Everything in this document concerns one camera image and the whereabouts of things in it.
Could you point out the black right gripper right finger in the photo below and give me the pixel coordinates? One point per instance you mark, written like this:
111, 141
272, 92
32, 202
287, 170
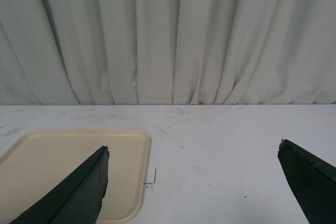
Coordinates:
311, 180

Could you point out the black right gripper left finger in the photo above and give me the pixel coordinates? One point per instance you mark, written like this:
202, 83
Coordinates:
77, 198

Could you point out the beige square plate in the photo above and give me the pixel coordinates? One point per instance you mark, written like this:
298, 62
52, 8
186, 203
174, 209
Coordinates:
40, 160

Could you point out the white pleated curtain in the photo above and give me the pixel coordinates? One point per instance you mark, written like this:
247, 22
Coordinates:
137, 52

